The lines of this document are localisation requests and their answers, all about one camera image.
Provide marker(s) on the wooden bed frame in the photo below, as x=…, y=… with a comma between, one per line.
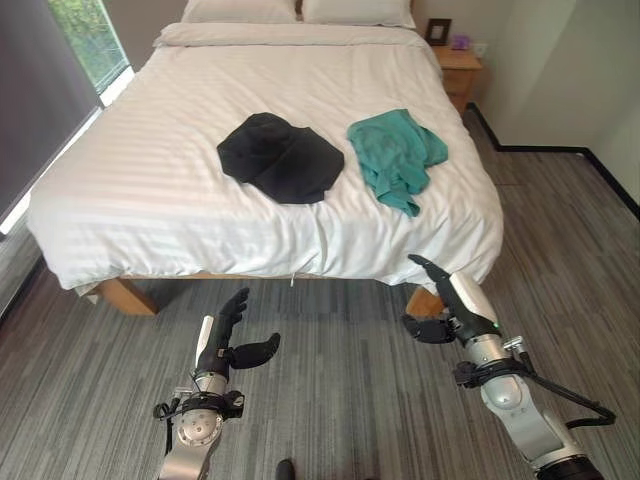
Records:
x=127, y=295

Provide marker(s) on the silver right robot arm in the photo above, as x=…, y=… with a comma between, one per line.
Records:
x=525, y=410

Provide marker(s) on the dark robot foot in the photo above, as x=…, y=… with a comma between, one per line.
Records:
x=285, y=470

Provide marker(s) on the window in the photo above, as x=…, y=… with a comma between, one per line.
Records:
x=92, y=42

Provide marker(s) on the purple tissue box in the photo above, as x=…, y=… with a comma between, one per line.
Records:
x=461, y=42

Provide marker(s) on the dark picture frame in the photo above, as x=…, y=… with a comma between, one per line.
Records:
x=438, y=31

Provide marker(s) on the teal green garment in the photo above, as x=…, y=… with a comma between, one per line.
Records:
x=395, y=155

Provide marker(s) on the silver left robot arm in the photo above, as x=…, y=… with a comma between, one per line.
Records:
x=197, y=425

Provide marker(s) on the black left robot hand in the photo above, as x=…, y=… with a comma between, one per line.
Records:
x=220, y=334

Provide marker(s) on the black garment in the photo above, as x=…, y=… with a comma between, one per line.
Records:
x=281, y=157

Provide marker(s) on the white pillow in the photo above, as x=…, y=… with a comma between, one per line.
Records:
x=357, y=11
x=237, y=10

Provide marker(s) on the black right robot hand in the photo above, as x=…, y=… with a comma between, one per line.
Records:
x=462, y=305

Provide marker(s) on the grey window blind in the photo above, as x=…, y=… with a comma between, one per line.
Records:
x=40, y=95

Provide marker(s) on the white wall socket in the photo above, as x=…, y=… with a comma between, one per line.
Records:
x=480, y=49

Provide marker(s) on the wooden nightstand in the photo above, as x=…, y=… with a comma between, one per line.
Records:
x=459, y=72

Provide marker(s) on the white striped duvet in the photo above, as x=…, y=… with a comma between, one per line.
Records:
x=250, y=150

